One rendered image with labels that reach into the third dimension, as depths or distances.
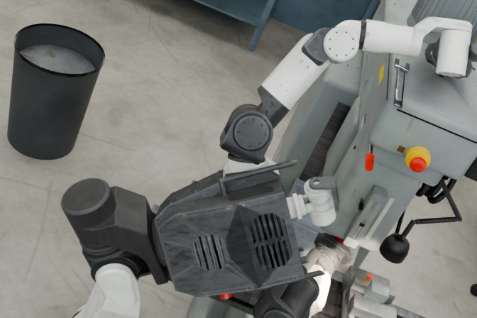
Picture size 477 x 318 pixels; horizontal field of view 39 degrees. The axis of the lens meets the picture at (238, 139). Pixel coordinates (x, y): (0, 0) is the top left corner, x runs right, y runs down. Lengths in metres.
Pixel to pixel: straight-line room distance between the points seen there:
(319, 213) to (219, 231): 0.29
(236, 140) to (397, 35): 0.43
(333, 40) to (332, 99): 0.82
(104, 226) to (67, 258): 1.96
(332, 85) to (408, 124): 0.67
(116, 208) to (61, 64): 2.34
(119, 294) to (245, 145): 0.47
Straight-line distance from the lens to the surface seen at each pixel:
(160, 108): 4.61
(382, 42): 1.56
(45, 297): 3.31
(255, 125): 1.49
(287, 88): 1.53
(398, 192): 1.95
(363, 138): 1.82
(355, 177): 1.93
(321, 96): 2.33
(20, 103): 3.78
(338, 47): 1.52
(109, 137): 4.23
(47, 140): 3.85
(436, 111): 1.67
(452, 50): 1.59
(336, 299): 2.40
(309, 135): 2.41
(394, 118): 1.67
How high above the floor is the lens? 2.59
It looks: 34 degrees down
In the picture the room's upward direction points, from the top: 23 degrees clockwise
